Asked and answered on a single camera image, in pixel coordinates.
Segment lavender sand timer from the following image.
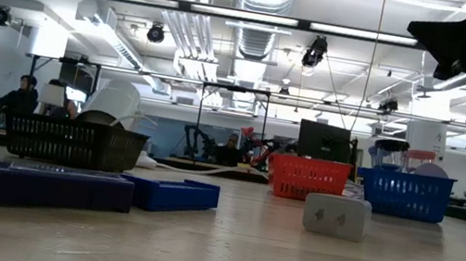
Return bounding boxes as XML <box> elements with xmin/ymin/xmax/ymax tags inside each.
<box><xmin>413</xmin><ymin>159</ymin><xmax>451</xmax><ymax>180</ymax></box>

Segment blue digital clock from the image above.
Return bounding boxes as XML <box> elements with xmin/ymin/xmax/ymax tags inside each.
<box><xmin>116</xmin><ymin>168</ymin><xmax>222</xmax><ymax>222</ymax></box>

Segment black background monitor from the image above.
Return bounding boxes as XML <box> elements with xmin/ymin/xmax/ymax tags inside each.
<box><xmin>295</xmin><ymin>118</ymin><xmax>355</xmax><ymax>166</ymax></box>

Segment blue plastic basket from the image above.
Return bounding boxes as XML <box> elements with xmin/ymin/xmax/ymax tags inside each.
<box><xmin>351</xmin><ymin>163</ymin><xmax>459</xmax><ymax>227</ymax></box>

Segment white cylindrical lamp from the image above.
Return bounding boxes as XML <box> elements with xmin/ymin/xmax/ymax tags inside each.
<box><xmin>78</xmin><ymin>73</ymin><xmax>145</xmax><ymax>131</ymax></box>

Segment red plastic basket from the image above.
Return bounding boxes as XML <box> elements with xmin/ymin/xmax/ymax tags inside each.
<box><xmin>262</xmin><ymin>151</ymin><xmax>354</xmax><ymax>209</ymax></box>

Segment black plastic basket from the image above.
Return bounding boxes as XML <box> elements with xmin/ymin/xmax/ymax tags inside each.
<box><xmin>0</xmin><ymin>108</ymin><xmax>151</xmax><ymax>179</ymax></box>

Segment navy digital clock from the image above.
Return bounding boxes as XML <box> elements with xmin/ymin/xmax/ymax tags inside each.
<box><xmin>0</xmin><ymin>155</ymin><xmax>137</xmax><ymax>231</ymax></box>

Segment black aluminium rig frame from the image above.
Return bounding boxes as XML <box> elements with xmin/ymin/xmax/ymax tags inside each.
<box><xmin>0</xmin><ymin>0</ymin><xmax>466</xmax><ymax>220</ymax></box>

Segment white lamp cable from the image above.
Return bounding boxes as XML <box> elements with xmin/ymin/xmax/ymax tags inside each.
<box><xmin>111</xmin><ymin>109</ymin><xmax>160</xmax><ymax>133</ymax></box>

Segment black background rig frame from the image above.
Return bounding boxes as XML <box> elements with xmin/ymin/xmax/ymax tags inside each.
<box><xmin>192</xmin><ymin>79</ymin><xmax>273</xmax><ymax>155</ymax></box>

